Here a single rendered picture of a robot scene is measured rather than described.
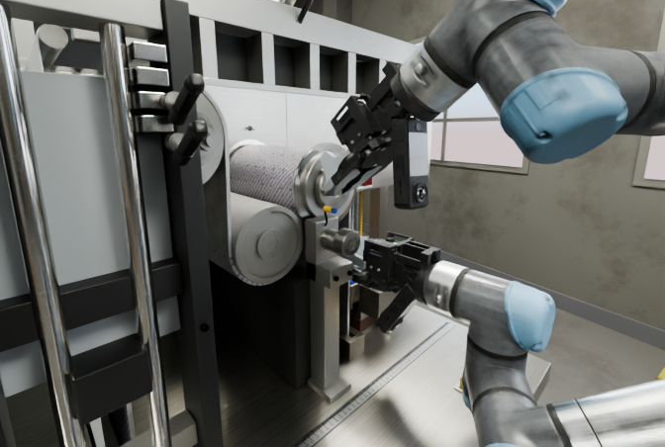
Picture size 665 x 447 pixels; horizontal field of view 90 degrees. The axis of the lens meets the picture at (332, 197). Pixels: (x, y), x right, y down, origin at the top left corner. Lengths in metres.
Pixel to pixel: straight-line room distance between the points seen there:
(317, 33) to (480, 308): 0.80
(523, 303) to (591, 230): 2.50
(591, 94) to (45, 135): 0.38
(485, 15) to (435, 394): 0.57
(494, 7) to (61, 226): 0.39
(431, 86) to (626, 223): 2.58
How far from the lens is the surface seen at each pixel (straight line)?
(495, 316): 0.49
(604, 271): 3.01
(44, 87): 0.31
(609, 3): 3.02
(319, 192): 0.53
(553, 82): 0.31
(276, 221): 0.52
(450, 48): 0.38
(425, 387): 0.70
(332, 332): 0.60
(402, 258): 0.55
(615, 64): 0.36
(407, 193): 0.42
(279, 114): 0.90
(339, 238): 0.49
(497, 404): 0.47
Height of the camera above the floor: 1.34
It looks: 12 degrees down
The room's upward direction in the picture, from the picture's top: straight up
